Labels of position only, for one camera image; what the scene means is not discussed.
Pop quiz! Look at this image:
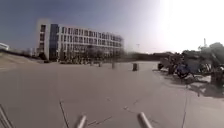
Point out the row of trees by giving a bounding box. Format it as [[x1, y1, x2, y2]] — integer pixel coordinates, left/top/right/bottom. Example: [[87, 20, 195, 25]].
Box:
[[59, 45, 125, 65]]

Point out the row of parked bicycles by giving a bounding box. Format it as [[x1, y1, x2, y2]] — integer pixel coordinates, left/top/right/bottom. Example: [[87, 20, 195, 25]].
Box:
[[157, 54, 224, 89]]

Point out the low white building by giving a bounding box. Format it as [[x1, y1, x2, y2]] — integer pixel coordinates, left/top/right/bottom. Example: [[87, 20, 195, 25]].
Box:
[[0, 42, 10, 52]]

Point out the dark bollard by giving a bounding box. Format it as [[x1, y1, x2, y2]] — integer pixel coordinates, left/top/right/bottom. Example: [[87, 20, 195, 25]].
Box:
[[132, 62, 139, 72]]

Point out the large white office building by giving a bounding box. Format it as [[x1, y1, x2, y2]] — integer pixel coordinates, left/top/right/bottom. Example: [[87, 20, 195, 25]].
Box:
[[35, 22, 125, 62]]

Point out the robot's own part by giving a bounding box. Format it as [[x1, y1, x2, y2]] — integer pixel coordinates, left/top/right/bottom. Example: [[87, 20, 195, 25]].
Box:
[[137, 111, 154, 128], [76, 115, 88, 128]]

